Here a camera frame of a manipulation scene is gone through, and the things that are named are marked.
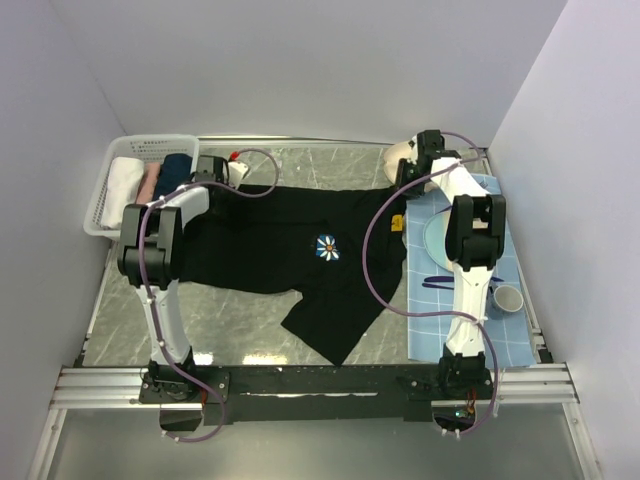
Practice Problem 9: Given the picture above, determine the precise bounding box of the black daisy t-shirt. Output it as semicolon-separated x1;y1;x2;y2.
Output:
180;185;406;366

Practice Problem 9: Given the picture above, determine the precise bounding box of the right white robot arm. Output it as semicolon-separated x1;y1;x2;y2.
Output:
395;130;506;399

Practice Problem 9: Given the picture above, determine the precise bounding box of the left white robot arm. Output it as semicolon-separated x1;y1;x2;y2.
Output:
117;152;249;402

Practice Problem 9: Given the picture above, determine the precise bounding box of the cream divided dish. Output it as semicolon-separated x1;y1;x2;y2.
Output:
383;140;441;190

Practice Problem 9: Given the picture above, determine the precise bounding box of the navy rolled t-shirt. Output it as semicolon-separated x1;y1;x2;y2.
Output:
152;153;193;201

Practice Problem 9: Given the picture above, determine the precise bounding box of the white plastic basket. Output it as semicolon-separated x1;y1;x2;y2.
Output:
84;134;199;240

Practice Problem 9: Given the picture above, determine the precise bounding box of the pink rolled t-shirt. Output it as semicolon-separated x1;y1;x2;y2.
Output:
135;162;161;204

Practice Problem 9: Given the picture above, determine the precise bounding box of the white rolled t-shirt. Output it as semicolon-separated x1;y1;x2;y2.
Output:
100;156;144;229

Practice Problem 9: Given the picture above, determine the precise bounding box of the cream and blue plate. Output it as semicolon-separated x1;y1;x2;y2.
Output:
423;211;452;272

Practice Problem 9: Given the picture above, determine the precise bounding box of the purple plastic knife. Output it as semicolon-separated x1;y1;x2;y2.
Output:
423;275;454;283

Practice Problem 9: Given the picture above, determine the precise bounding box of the blue grid placemat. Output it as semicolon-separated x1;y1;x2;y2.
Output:
406;190;536;368

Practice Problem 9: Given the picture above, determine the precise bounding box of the blue grey cup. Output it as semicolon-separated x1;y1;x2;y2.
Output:
487;285;524;319

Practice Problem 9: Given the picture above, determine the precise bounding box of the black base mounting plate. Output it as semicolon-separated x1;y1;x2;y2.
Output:
139;364;494;425

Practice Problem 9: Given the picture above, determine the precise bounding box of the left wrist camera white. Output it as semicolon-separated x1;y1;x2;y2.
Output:
227;152;250;188

